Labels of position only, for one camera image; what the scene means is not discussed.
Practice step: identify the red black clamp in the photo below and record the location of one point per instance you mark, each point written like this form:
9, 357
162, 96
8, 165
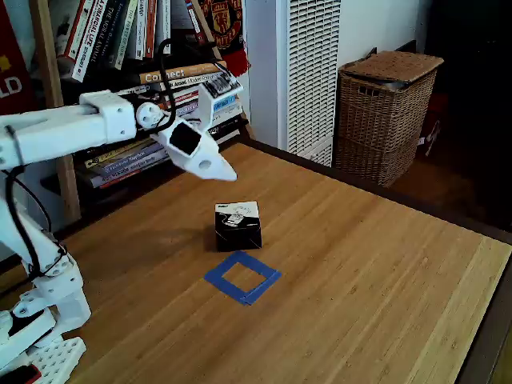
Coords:
20, 376

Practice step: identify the white Modern Romance book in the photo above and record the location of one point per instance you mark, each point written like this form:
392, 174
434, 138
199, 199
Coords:
188, 81

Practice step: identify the red white striped book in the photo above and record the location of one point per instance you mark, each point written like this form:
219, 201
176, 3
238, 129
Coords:
186, 97

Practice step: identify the purple white spine book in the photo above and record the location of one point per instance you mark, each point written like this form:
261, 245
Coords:
128, 168

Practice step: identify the blue spine book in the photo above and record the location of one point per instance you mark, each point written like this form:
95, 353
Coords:
224, 106

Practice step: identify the orange narrow spine book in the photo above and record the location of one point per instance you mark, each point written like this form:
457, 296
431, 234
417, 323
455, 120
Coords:
150, 28

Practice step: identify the grey green spine book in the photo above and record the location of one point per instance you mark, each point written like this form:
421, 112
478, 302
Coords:
124, 36

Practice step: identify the white grey title book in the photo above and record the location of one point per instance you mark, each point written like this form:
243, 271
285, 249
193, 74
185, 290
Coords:
228, 118

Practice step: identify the white Financial Life book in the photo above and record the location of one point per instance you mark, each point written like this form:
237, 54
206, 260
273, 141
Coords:
90, 40

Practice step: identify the yellow spine book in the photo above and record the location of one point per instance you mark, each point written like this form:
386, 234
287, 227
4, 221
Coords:
120, 151

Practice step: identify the red black football scarf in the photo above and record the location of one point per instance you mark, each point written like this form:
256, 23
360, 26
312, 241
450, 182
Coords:
224, 24

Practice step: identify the white louvered panel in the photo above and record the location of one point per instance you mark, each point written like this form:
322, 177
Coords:
312, 80

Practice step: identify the white bracket with camera board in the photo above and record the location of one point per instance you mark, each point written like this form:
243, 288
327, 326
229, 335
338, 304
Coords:
208, 108

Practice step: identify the white plain spine book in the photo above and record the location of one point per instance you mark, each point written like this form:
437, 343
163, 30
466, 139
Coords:
166, 20

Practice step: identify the white narrow spine book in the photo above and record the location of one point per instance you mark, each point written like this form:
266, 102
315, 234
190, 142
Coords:
140, 28

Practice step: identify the black white title book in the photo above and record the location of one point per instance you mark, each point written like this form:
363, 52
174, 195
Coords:
228, 130

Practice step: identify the red thin book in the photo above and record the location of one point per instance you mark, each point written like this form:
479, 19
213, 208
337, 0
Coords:
196, 22

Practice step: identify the blue tape square target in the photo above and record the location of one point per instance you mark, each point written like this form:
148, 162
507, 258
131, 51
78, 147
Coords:
214, 278

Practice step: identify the tan Connect book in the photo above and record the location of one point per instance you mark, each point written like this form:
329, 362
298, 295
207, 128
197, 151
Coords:
180, 73

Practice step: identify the brown wicker basket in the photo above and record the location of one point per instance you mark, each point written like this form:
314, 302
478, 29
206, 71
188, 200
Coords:
380, 120

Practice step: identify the wooden ladder bookshelf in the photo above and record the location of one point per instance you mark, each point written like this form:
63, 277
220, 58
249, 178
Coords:
48, 60

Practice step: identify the white red spine book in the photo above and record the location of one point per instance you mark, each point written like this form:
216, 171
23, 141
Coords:
78, 28

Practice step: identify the red bag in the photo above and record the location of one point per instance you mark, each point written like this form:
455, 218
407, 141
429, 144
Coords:
434, 128

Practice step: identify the black Moral Animal book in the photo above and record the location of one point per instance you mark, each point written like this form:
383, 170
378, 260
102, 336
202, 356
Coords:
106, 36

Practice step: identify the dark purple spine book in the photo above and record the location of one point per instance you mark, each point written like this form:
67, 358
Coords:
188, 109

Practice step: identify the black white servo box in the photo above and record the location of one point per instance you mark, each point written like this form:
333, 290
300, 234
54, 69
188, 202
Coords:
238, 232

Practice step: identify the lavender spine book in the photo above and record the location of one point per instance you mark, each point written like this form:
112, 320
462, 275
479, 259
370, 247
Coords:
128, 159

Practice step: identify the white perforated base plate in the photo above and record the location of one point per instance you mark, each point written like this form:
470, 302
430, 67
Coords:
56, 360

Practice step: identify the red yellow banner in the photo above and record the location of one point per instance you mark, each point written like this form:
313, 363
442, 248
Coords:
12, 80

